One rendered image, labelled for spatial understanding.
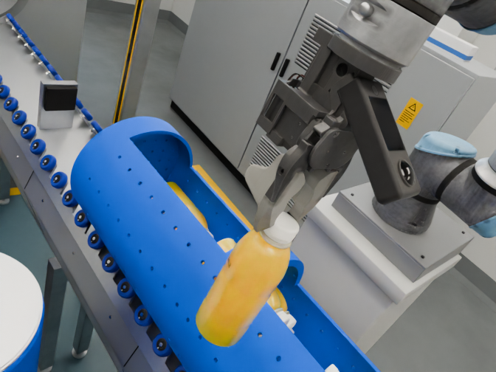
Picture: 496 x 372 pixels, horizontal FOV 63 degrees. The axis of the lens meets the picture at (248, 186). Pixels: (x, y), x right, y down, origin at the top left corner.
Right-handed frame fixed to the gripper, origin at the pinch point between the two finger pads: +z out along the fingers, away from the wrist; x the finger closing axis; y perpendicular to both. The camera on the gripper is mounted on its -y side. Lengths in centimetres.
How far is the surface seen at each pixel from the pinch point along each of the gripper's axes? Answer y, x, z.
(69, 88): 92, -14, 34
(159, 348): 11.6, -7.7, 45.3
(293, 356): -8.0, -9.9, 19.6
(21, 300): 25.8, 13.9, 40.3
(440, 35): 81, -179, -27
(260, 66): 172, -169, 41
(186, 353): 3.6, -3.9, 32.9
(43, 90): 93, -7, 36
